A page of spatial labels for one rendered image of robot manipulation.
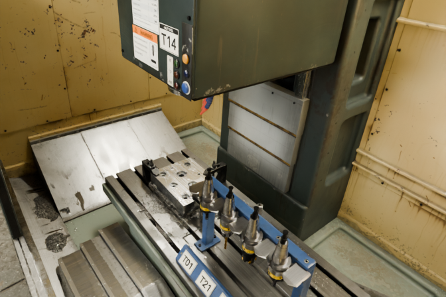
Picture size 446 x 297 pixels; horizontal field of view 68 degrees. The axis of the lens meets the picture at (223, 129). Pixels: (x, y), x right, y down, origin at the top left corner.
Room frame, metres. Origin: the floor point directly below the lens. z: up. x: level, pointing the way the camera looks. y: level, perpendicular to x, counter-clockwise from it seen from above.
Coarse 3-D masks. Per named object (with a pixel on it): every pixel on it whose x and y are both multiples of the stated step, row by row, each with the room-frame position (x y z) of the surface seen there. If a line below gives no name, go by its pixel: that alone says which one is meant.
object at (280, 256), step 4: (280, 240) 0.63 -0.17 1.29; (280, 244) 0.62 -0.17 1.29; (284, 244) 0.62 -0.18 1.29; (288, 244) 0.63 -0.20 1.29; (276, 248) 0.63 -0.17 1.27; (280, 248) 0.62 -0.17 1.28; (284, 248) 0.61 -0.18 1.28; (276, 252) 0.62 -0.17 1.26; (280, 252) 0.61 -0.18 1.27; (284, 252) 0.61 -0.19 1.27; (272, 256) 0.63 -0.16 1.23; (276, 256) 0.62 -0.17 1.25; (280, 256) 0.61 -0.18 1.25; (284, 256) 0.61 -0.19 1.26; (276, 260) 0.61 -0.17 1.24; (280, 260) 0.61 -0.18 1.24; (284, 260) 0.61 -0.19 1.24; (280, 264) 0.61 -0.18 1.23; (284, 264) 0.61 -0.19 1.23
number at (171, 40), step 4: (168, 36) 0.90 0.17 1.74; (172, 36) 0.88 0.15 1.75; (176, 36) 0.87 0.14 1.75; (168, 40) 0.90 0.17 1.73; (172, 40) 0.88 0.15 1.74; (176, 40) 0.87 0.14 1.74; (168, 44) 0.90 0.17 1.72; (172, 44) 0.88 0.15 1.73; (176, 44) 0.87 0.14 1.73; (168, 48) 0.90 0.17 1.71; (172, 48) 0.88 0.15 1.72; (176, 48) 0.87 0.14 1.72; (176, 52) 0.87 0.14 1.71
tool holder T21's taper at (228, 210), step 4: (228, 200) 0.78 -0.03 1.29; (232, 200) 0.78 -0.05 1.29; (224, 204) 0.79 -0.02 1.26; (228, 204) 0.78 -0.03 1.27; (232, 204) 0.78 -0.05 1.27; (224, 208) 0.78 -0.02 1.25; (228, 208) 0.78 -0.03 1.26; (232, 208) 0.78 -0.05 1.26; (224, 212) 0.78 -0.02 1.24; (228, 212) 0.77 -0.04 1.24; (232, 212) 0.78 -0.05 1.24; (228, 216) 0.77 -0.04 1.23; (232, 216) 0.78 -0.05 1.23
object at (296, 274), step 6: (294, 264) 0.62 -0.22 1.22; (288, 270) 0.60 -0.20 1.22; (294, 270) 0.60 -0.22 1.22; (300, 270) 0.60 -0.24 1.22; (306, 270) 0.60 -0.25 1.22; (282, 276) 0.58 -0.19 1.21; (288, 276) 0.58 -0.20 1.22; (294, 276) 0.58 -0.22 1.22; (300, 276) 0.58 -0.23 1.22; (306, 276) 0.58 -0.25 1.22; (288, 282) 0.56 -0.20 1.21; (294, 282) 0.56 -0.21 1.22; (300, 282) 0.56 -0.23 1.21
